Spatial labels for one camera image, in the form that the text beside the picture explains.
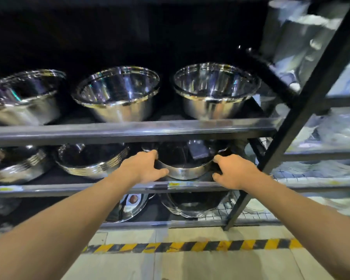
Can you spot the person's right hand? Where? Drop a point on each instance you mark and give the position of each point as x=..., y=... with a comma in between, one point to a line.
x=239, y=173

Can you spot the person's left hand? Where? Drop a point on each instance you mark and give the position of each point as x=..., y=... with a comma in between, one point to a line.
x=137, y=169

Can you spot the person's left thumb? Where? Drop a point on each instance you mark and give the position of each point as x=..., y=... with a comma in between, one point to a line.
x=161, y=173

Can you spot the person's right thumb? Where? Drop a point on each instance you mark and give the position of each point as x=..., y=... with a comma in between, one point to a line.
x=217, y=177

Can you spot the shallow steel bowl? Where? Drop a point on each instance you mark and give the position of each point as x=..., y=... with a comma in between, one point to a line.
x=186, y=170

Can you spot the person's left forearm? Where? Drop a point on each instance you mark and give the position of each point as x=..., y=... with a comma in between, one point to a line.
x=55, y=227

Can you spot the person's right forearm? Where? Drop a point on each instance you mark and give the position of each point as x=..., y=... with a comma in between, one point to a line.
x=306, y=224

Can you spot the yellow shelf price label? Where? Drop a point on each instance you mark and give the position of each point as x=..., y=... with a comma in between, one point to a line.
x=174, y=184
x=8, y=188

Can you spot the scalloped steel bowl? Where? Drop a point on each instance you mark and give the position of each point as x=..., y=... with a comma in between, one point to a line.
x=192, y=205

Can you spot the steel plate with paper label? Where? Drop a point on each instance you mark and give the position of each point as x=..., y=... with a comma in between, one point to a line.
x=128, y=211

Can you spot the black metal shelf rack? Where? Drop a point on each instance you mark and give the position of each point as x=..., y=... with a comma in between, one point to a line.
x=128, y=132

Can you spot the deep steel mixing bowl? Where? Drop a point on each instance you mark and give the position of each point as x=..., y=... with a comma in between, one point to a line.
x=210, y=107
x=23, y=104
x=119, y=109

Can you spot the yellow black hazard tape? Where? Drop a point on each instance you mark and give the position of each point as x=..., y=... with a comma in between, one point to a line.
x=192, y=246

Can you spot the stacked ribbed steel bowls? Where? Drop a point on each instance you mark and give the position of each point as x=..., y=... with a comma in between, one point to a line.
x=87, y=169
x=14, y=169

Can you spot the grey metal side shelf rack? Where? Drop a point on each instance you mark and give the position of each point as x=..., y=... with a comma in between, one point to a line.
x=315, y=156

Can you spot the plastic-wrapped kitchenware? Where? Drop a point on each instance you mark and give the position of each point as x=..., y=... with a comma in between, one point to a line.
x=335, y=128

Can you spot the plastic-wrapped steel containers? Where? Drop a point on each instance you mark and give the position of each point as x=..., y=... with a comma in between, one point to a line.
x=291, y=40

